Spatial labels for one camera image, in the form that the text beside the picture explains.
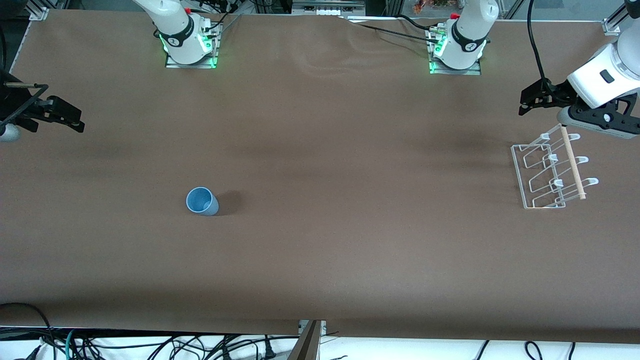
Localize blue plastic cup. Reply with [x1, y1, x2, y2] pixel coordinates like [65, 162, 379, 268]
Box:
[186, 186, 220, 217]

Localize orange cluttered object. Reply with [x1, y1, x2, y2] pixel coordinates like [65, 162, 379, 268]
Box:
[412, 0, 467, 14]

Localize white power strip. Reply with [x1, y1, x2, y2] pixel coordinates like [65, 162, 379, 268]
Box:
[292, 0, 366, 17]

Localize brown table cover sheet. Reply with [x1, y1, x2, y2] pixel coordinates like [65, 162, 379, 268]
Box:
[0, 9, 640, 345]

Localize white wire cup rack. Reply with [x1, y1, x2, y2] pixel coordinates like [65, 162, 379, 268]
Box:
[511, 124, 599, 210]

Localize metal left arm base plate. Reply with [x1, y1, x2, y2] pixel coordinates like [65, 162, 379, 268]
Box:
[428, 27, 482, 76]

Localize short black table cable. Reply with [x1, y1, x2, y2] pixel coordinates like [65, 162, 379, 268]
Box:
[396, 14, 442, 32]

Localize long black table cable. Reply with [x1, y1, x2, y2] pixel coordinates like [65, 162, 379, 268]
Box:
[340, 17, 441, 45]

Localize black looped floor cable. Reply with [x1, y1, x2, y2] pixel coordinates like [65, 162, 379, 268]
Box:
[0, 302, 57, 360]

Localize aluminium frame profile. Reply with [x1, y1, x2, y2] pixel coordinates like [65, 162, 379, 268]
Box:
[287, 320, 327, 360]

